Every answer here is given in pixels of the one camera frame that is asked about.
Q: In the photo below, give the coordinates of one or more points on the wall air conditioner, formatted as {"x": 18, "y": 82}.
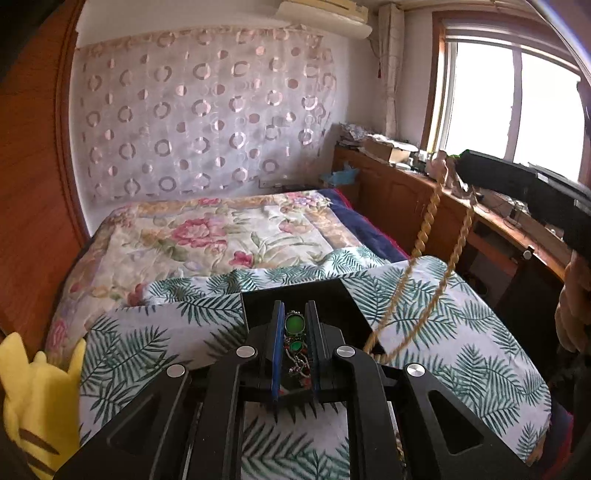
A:
{"x": 323, "y": 21}

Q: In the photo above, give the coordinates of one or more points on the circle pattern sheer curtain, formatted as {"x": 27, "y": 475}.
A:
{"x": 198, "y": 115}

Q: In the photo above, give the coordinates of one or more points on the cardboard box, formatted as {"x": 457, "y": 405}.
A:
{"x": 388, "y": 150}

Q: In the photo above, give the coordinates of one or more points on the leaf print cloth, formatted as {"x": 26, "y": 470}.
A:
{"x": 461, "y": 332}

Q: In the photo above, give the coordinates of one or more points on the blue tissue pack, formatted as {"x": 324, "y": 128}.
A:
{"x": 339, "y": 176}

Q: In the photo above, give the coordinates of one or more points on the window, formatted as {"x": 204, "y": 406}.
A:
{"x": 485, "y": 92}

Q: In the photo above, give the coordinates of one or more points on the navy blanket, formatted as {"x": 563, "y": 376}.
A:
{"x": 364, "y": 226}

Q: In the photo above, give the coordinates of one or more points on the gathered pale window curtain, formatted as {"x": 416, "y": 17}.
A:
{"x": 392, "y": 69}

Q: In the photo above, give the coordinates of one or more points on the floral blanket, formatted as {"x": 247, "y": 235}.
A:
{"x": 194, "y": 235}

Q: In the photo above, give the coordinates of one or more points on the black box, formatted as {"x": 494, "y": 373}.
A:
{"x": 337, "y": 300}

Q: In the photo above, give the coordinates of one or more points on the yellow plush toy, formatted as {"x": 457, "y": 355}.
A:
{"x": 37, "y": 406}

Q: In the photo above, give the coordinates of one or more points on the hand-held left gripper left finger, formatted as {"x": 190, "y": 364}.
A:
{"x": 277, "y": 355}

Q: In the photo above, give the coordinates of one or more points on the patterned wrapped bundle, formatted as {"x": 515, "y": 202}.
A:
{"x": 353, "y": 134}

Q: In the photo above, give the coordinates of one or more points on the wooden cabinet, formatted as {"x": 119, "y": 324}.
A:
{"x": 397, "y": 198}

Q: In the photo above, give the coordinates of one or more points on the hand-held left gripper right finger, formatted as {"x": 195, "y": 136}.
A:
{"x": 313, "y": 355}

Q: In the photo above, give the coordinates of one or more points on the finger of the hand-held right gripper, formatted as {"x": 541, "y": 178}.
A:
{"x": 494, "y": 173}

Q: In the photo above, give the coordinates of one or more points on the person's right hand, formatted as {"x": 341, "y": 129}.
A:
{"x": 575, "y": 314}

